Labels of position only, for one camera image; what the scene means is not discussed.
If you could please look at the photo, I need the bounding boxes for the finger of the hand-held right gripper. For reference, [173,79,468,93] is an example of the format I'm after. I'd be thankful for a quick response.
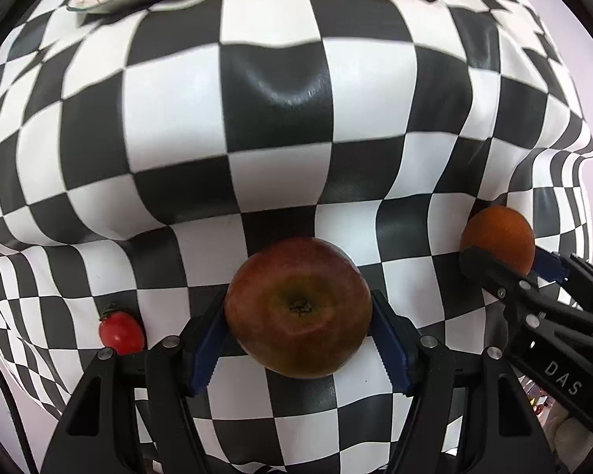
[461,247,593,341]
[534,246,593,317]

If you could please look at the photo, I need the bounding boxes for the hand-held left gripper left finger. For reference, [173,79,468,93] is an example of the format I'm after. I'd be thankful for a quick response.
[44,301,228,474]

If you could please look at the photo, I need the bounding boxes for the black and white checkered cloth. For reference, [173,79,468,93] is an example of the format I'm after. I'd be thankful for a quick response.
[0,0,593,474]

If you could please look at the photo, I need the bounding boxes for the red cherry tomato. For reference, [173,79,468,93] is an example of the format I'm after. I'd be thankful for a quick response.
[98,306,146,356]

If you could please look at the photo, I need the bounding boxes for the white plastic bag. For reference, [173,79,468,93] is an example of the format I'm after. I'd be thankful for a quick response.
[546,405,593,460]

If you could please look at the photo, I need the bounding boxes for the dark reddish orange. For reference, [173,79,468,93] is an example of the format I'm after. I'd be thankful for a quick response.
[459,206,536,275]

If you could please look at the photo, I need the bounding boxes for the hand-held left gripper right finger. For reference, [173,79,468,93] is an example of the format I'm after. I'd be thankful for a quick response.
[370,290,559,474]

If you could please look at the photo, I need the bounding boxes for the small dark red apple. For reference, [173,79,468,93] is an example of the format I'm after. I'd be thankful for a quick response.
[225,237,375,380]

